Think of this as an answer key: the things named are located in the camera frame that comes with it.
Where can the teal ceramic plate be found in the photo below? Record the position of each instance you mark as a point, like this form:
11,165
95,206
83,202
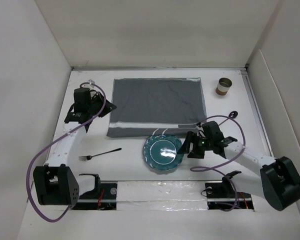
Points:
160,152

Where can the black fork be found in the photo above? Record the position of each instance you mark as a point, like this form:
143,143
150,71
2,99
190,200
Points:
89,157

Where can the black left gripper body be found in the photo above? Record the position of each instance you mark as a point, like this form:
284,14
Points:
97,101

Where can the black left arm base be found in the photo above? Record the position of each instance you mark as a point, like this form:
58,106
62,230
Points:
102,195

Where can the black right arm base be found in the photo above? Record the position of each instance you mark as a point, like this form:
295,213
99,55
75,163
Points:
221,195

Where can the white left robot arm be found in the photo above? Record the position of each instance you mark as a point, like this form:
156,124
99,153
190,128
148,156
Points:
55,182

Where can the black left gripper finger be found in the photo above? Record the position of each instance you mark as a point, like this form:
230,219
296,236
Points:
87,125
108,108

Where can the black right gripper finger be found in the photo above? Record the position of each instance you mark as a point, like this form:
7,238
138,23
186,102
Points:
196,153
185,148

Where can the grey cloth placemat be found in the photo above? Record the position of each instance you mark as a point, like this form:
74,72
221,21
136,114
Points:
156,106

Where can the brown paper cup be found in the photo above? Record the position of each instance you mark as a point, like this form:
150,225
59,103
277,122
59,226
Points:
223,86

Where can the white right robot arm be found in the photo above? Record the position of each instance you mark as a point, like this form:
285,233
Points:
277,179

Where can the black spoon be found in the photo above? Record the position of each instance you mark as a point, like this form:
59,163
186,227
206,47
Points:
232,115

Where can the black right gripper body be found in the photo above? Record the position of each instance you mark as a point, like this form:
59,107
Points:
204,143

